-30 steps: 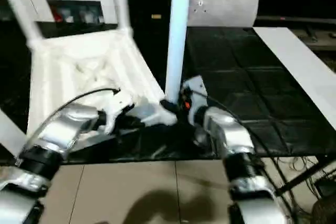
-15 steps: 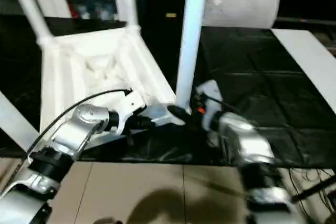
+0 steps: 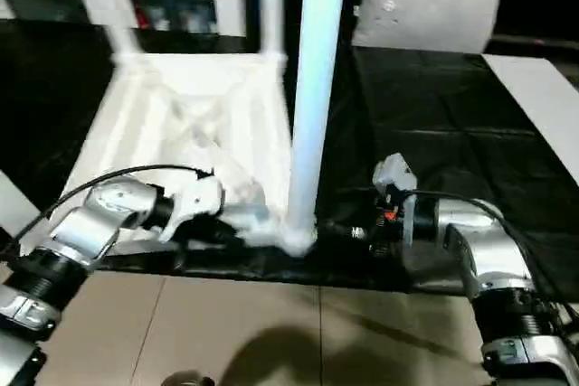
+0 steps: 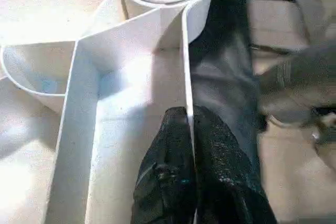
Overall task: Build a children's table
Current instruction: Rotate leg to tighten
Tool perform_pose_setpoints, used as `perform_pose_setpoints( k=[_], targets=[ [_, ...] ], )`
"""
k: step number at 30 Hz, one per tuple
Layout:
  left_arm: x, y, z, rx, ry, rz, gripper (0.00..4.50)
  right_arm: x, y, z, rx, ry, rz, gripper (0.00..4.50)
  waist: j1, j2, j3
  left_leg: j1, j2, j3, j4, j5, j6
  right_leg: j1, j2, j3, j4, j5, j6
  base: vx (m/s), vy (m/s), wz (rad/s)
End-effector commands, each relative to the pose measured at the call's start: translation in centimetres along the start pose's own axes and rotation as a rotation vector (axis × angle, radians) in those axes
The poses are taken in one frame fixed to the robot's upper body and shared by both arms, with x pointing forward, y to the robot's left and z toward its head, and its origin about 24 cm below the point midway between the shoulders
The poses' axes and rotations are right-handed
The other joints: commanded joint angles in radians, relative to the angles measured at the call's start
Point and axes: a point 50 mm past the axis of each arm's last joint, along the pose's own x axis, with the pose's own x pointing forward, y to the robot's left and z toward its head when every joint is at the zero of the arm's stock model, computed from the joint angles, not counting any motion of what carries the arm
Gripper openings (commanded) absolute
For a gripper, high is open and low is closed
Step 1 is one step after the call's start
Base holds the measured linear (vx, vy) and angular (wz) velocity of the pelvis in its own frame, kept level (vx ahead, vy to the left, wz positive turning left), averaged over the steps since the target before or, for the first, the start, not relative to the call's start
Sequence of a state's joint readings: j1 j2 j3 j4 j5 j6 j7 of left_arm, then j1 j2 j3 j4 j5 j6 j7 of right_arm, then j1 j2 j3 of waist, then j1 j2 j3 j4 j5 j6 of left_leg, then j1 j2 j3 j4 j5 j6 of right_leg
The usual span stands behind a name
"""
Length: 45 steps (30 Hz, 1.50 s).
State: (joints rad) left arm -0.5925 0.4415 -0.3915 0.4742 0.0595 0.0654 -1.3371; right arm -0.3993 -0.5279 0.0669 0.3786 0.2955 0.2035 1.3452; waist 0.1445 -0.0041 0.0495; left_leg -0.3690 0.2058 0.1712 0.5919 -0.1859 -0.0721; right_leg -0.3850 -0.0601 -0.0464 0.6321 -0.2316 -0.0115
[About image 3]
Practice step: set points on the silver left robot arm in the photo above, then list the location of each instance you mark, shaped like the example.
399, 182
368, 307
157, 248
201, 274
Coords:
90, 228

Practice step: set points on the white flat board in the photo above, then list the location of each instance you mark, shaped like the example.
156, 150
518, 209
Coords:
543, 96

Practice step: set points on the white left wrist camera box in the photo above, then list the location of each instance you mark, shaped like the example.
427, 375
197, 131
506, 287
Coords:
199, 198

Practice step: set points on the light grey cushion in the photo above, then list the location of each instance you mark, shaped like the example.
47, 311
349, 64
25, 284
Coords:
429, 11

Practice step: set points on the white plastic table top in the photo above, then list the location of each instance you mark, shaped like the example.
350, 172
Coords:
158, 101

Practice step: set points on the white plastic table leg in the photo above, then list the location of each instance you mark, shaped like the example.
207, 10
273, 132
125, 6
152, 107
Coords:
108, 11
316, 65
16, 205
271, 6

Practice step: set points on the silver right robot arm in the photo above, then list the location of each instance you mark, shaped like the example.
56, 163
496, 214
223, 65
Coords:
488, 250

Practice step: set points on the brown rounded robot part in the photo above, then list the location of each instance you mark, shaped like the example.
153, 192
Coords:
190, 379

